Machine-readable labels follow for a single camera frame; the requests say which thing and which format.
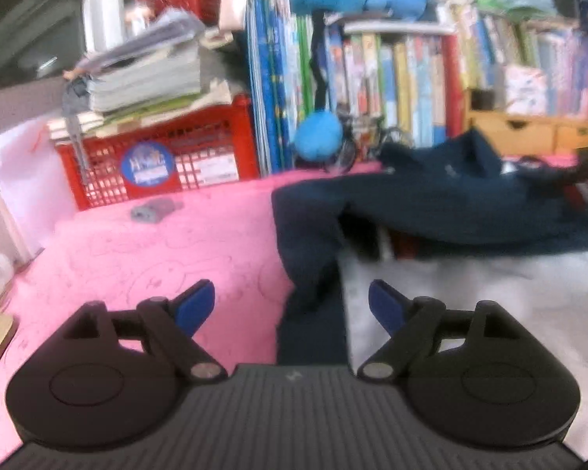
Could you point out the row of thin pale books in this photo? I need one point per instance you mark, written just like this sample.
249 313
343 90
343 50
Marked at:
568 58

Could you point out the row of tall blue books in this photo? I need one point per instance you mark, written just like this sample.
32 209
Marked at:
274 83

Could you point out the small grey cloth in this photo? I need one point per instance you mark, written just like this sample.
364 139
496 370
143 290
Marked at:
154 209

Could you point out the stack of booklets and papers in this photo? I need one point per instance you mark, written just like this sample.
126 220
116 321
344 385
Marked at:
142 78

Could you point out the miniature toy bicycle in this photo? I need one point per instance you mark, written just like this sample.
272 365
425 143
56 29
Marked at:
367 137

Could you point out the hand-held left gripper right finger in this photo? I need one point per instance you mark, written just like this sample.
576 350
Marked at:
387 303

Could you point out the white paper bag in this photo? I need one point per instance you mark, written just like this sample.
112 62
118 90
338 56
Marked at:
24 176

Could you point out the small blue plush ball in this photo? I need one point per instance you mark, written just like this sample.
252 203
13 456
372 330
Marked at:
318 137

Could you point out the navy and white jacket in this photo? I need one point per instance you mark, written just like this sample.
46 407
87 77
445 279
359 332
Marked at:
446 196

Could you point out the small black box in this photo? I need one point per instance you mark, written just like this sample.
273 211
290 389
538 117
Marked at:
484 100

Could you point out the wooden drawer box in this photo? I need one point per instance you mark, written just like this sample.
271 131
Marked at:
519 132

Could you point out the red plastic crate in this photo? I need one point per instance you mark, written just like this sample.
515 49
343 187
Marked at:
201 137

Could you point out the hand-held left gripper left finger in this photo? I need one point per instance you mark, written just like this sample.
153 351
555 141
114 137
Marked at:
193 306

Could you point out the pink rabbit-print blanket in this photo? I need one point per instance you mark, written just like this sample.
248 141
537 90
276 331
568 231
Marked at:
152 254

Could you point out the white box with colourful print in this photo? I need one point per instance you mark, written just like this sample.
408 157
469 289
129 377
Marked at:
524 90

